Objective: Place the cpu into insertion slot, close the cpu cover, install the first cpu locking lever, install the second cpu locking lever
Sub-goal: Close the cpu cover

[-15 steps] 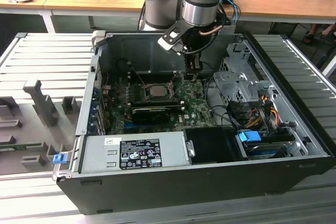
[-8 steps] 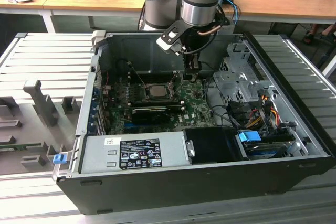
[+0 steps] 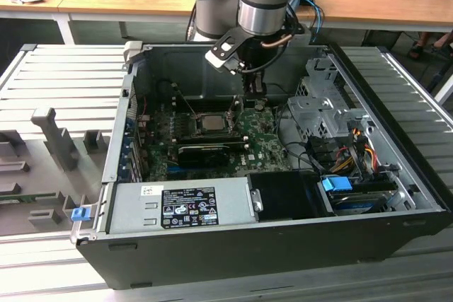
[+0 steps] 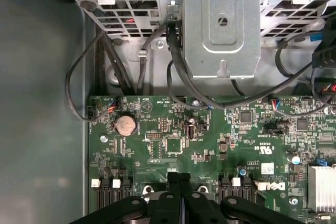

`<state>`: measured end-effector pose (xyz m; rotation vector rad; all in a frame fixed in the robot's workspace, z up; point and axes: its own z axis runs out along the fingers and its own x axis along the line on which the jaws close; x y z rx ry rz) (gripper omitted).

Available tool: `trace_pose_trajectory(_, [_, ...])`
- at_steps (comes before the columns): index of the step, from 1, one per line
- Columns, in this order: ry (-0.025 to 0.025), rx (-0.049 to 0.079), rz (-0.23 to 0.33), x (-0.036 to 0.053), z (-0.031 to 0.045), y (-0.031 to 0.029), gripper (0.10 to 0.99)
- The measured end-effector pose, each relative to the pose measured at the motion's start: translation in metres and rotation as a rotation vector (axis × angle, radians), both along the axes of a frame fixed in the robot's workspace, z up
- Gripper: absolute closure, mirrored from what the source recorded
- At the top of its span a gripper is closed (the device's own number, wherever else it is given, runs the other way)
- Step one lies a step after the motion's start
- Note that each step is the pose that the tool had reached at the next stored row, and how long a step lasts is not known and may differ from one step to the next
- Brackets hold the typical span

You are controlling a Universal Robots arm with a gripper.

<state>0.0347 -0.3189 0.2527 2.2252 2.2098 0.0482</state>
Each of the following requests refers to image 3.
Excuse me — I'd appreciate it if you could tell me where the black internal cable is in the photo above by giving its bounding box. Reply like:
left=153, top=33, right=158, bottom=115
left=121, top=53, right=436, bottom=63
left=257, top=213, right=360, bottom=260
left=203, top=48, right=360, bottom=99
left=275, top=103, right=319, bottom=172

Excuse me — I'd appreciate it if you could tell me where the blue expansion slot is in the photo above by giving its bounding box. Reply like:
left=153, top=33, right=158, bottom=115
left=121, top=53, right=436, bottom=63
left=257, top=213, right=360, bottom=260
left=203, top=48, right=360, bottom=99
left=166, top=163, right=199, bottom=175

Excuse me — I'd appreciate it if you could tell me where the blue disk carrier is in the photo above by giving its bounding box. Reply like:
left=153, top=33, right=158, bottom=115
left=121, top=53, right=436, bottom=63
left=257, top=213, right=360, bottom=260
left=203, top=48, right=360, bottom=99
left=321, top=176, right=352, bottom=193

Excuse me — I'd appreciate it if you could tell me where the metal socket cover frame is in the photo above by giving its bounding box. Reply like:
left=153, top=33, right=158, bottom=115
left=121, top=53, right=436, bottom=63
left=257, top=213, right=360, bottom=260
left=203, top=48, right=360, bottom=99
left=228, top=98, right=246, bottom=130

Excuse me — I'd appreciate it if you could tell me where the black graphics card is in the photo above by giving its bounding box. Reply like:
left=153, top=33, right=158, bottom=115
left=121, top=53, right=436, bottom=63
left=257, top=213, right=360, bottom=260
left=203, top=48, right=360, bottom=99
left=176, top=144, right=230, bottom=168

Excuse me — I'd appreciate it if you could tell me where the green motherboard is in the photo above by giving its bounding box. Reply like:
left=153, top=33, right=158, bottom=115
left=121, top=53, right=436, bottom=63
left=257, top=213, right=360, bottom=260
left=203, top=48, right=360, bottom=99
left=141, top=98, right=294, bottom=182

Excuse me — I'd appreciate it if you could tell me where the silver metal drive cage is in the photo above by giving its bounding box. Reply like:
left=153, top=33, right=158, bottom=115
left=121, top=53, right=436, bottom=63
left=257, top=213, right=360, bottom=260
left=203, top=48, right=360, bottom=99
left=286, top=57, right=371, bottom=147

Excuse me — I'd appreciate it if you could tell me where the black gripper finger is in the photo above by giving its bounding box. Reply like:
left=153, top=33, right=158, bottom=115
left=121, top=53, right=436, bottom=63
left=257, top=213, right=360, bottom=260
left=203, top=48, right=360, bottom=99
left=244, top=72, right=256, bottom=100
left=258, top=72, right=269, bottom=100

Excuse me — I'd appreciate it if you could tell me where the thin red wire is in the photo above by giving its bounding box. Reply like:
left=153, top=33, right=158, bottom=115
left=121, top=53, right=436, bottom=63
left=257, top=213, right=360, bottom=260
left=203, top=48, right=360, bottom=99
left=138, top=95, right=152, bottom=121

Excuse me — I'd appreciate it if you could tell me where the silver square CPU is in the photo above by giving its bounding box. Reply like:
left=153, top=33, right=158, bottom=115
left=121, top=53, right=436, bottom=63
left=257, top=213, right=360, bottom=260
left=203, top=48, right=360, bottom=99
left=200, top=114, right=227, bottom=132

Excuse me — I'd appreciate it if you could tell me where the copper coloured cable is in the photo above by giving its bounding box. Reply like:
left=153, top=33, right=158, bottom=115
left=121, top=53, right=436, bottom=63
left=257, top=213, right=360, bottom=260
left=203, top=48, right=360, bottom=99
left=260, top=33, right=292, bottom=49

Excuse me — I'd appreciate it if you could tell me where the person's sandalled foot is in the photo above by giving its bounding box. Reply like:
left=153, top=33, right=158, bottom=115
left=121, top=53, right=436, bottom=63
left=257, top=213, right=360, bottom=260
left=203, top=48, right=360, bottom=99
left=406, top=31, right=453, bottom=61

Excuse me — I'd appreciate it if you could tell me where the blue cable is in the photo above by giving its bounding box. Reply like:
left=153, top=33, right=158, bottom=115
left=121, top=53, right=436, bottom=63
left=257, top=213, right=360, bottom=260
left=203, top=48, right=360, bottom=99
left=300, top=0, right=326, bottom=47

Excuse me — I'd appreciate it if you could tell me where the yellow orange wire bundle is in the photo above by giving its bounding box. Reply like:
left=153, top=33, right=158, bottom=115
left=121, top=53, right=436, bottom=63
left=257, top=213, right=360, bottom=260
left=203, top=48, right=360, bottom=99
left=332, top=132, right=379, bottom=175

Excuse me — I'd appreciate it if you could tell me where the black rating label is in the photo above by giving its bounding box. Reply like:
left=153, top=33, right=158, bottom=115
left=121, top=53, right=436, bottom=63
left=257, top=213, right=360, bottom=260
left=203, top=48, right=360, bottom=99
left=161, top=185, right=219, bottom=229

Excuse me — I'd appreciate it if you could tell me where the grey case latch handle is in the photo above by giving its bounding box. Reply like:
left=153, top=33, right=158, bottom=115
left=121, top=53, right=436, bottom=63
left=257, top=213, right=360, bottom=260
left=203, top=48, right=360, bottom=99
left=123, top=40, right=143, bottom=68

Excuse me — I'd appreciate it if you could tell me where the grey parts rack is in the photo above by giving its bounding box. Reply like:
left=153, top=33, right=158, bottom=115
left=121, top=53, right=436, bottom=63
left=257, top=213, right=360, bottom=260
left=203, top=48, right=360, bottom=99
left=0, top=107, right=110, bottom=238

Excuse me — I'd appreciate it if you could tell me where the black RAM slots bank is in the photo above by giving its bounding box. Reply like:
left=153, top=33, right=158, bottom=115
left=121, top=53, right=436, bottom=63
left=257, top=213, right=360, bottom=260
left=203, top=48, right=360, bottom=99
left=183, top=95, right=237, bottom=112
left=178, top=134, right=247, bottom=150

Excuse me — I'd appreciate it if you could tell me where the CPU socket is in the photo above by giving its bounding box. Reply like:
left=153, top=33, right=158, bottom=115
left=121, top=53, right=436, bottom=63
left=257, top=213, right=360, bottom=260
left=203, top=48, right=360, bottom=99
left=190, top=110, right=236, bottom=139

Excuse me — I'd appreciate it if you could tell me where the grey power supply unit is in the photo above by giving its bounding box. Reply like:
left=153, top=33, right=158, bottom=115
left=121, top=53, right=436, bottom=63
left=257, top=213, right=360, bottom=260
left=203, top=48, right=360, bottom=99
left=108, top=177, right=258, bottom=235

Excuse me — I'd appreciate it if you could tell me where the black open PC case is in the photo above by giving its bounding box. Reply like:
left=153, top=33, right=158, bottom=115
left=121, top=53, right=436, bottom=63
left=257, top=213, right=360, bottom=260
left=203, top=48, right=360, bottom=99
left=70, top=42, right=453, bottom=291

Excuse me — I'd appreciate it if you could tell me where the white table leg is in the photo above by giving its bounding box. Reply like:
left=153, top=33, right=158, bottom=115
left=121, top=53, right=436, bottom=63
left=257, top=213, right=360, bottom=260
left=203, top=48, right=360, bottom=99
left=433, top=68, right=453, bottom=103

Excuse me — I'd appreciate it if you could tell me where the blue plastic latch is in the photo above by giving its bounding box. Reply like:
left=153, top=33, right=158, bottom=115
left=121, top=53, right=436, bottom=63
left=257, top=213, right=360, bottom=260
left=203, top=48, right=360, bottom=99
left=70, top=207, right=88, bottom=223

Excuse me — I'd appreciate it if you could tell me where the hard disk drive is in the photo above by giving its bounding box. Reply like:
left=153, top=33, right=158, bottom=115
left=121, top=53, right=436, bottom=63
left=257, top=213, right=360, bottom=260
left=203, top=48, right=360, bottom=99
left=327, top=190, right=394, bottom=215

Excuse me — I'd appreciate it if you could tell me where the green RAM stick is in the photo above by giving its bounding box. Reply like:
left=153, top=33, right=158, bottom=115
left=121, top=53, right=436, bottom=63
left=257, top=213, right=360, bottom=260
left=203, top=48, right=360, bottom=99
left=0, top=192, right=57, bottom=204

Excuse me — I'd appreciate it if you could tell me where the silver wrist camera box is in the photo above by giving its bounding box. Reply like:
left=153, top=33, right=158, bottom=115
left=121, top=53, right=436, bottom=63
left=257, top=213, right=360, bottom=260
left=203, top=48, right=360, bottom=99
left=204, top=27, right=247, bottom=76

